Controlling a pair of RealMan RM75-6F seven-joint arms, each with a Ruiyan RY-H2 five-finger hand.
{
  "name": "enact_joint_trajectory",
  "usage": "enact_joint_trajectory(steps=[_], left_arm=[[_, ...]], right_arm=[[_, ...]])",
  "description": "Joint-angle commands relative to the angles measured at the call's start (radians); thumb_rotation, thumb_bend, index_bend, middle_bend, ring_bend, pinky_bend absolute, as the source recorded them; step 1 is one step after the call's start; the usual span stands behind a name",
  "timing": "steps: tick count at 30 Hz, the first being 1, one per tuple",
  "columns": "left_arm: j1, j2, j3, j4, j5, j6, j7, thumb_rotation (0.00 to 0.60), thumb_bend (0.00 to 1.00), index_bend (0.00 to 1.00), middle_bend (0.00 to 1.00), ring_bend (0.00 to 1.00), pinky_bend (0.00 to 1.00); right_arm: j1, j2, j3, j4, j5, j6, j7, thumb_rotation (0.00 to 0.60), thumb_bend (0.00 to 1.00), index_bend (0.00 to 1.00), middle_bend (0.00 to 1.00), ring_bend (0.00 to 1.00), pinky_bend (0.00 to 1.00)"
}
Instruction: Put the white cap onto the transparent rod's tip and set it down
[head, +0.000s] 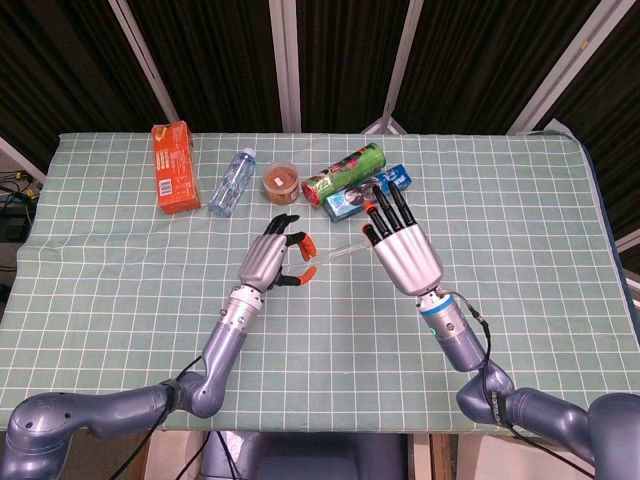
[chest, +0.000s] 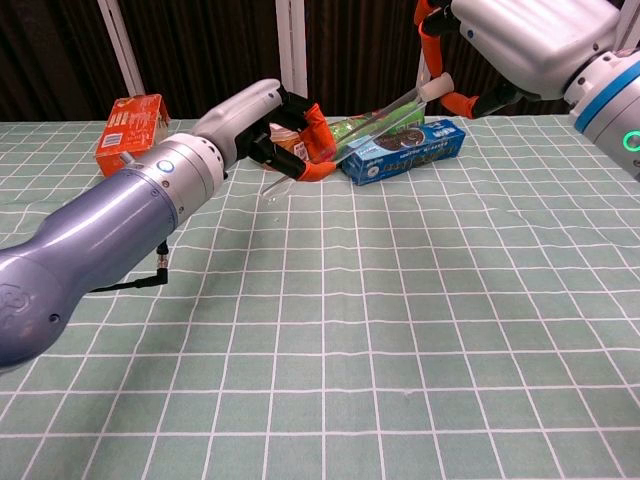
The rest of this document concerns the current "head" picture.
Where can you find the green chip can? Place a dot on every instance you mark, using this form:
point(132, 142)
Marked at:
point(345, 172)

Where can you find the wooden table leg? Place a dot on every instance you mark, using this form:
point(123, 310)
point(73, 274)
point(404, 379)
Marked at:
point(441, 460)
point(145, 465)

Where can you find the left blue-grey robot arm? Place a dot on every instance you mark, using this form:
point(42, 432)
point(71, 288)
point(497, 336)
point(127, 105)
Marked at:
point(225, 350)

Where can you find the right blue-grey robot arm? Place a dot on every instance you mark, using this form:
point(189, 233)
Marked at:
point(455, 345)

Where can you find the green checked tablecloth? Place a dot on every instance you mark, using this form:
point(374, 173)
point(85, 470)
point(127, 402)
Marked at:
point(320, 350)

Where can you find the white screen frame post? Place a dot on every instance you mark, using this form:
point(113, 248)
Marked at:
point(402, 65)
point(286, 65)
point(145, 60)
point(565, 65)

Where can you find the black pleated screen panel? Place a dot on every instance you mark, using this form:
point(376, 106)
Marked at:
point(615, 100)
point(345, 60)
point(215, 60)
point(60, 65)
point(475, 60)

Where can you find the orange carton box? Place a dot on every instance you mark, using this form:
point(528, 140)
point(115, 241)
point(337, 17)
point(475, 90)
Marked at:
point(175, 170)

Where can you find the clear plastic water bottle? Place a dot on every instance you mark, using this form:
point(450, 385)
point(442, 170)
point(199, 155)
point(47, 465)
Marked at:
point(231, 185)

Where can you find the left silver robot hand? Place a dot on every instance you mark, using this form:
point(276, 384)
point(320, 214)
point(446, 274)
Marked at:
point(262, 260)

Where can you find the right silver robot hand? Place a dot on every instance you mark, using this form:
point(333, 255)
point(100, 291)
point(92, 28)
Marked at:
point(407, 255)

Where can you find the clear glass test tube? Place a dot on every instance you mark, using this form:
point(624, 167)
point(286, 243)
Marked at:
point(345, 251)

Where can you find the blue cookie pack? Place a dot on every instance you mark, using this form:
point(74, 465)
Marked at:
point(345, 202)

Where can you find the round jar with brown contents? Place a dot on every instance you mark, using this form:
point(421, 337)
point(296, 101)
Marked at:
point(281, 182)

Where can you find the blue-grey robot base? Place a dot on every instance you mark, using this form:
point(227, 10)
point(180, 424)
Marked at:
point(310, 457)

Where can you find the black equipment box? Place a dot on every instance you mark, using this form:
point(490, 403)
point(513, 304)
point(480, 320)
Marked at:
point(12, 225)

